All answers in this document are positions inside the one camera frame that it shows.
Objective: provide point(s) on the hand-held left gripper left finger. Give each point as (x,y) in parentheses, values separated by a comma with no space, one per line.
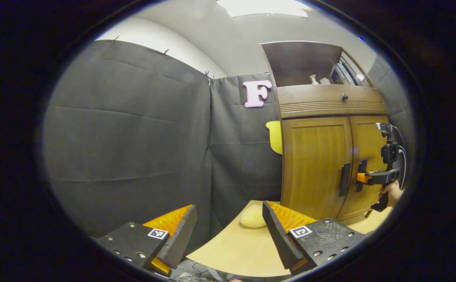
(182,239)

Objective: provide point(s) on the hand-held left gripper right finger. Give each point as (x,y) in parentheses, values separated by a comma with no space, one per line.
(278,239)

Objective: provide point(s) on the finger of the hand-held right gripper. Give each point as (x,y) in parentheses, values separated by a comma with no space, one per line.
(363,178)

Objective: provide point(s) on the wooden shoe cabinet door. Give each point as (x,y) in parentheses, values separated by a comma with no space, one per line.
(314,164)
(368,137)

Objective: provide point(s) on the wooden double-door shoe cabinet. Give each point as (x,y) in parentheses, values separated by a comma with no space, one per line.
(302,62)

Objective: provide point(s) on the pale yellow plush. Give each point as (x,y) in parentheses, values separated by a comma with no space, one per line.
(253,216)

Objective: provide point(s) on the dark grey book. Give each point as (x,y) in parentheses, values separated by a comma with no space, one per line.
(351,72)

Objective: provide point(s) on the light grey book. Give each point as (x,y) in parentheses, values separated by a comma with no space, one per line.
(343,74)

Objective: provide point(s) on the blue-grey book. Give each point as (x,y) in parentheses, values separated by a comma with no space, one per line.
(335,76)

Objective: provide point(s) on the wooden drawer with black knob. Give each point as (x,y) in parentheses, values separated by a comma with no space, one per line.
(314,96)

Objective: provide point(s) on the small white box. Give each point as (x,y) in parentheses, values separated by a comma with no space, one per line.
(325,81)

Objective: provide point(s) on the black backdrop cloth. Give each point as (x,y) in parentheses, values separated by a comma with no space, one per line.
(134,137)

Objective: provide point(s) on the ceiling light panel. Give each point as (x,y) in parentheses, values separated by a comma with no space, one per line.
(263,8)

